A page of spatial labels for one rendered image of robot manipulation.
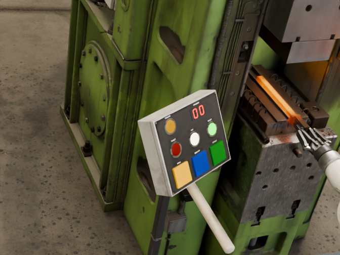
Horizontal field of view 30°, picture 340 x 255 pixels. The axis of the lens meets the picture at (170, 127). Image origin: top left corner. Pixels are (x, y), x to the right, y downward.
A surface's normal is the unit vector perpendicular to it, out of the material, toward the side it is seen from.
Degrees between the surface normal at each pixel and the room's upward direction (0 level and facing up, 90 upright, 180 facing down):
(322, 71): 90
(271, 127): 90
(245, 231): 90
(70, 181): 0
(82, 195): 0
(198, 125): 60
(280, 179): 90
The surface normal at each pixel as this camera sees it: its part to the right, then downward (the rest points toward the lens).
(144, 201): -0.91, 0.11
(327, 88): 0.38, 0.59
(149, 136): -0.67, 0.36
